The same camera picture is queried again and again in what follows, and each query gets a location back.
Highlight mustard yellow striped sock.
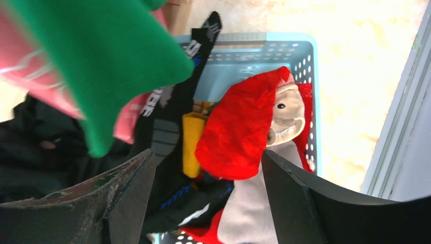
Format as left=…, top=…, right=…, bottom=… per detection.
left=182, top=112, right=208, bottom=178

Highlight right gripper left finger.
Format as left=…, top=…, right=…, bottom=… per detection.
left=1, top=149, right=156, bottom=243

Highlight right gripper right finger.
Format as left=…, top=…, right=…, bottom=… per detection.
left=262, top=150, right=430, bottom=243

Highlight black patterned long sock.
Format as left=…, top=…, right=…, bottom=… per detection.
left=129, top=11, right=222, bottom=236

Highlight red patterned sock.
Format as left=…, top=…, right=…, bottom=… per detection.
left=181, top=209, right=224, bottom=244

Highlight green garment on hanger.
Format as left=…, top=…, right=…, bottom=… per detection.
left=1, top=1, right=194, bottom=157

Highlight black cloth pile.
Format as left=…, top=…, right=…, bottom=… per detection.
left=1, top=96, right=131, bottom=203

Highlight beige and red animal sock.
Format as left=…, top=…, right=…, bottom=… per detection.
left=195, top=66, right=314, bottom=180

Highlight pink printed shirt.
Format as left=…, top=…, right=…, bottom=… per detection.
left=1, top=8, right=171, bottom=144

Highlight argyle socks in basket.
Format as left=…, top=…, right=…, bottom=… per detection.
left=192, top=100, right=219, bottom=115

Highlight light blue plastic basket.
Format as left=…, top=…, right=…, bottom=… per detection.
left=153, top=32, right=322, bottom=244

